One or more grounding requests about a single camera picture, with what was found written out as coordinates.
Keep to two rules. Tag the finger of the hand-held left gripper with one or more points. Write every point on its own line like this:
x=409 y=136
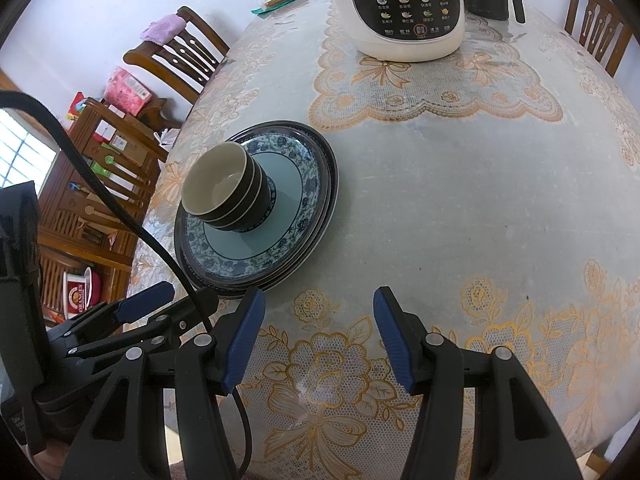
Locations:
x=145 y=302
x=185 y=310

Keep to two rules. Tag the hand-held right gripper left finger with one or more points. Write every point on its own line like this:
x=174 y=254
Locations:
x=245 y=340

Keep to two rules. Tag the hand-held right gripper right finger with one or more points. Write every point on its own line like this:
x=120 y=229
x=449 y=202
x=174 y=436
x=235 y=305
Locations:
x=395 y=340

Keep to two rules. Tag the medium blue floral plate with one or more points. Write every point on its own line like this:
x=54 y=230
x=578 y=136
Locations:
x=235 y=245

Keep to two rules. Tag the dark bowl cream inside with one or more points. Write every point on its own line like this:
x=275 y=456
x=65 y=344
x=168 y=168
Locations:
x=256 y=195
x=267 y=205
x=215 y=180

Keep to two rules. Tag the small blue floral plate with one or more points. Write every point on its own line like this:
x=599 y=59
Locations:
x=328 y=195

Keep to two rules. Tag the large blue floral plate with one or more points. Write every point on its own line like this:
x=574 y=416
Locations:
x=334 y=185

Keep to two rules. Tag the red printed box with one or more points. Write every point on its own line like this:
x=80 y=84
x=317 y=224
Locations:
x=82 y=292

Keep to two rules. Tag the wooden chair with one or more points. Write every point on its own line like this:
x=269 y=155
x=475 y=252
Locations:
x=65 y=220
x=597 y=25
x=185 y=60
x=145 y=160

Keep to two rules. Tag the floral lace tablecloth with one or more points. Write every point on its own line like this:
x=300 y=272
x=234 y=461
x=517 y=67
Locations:
x=450 y=200

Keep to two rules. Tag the window with grille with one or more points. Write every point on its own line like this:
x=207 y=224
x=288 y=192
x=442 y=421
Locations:
x=20 y=150

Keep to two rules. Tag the cardboard box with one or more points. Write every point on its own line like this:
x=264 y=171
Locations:
x=122 y=142

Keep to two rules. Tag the pink tissue pack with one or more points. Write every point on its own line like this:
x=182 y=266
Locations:
x=125 y=90

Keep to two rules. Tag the purple towel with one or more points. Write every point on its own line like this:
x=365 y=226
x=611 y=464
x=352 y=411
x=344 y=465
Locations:
x=162 y=29

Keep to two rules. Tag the green mat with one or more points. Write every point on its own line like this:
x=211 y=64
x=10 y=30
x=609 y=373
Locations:
x=257 y=10

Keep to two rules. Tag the white soy milk maker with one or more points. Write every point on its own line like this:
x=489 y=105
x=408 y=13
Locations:
x=340 y=10

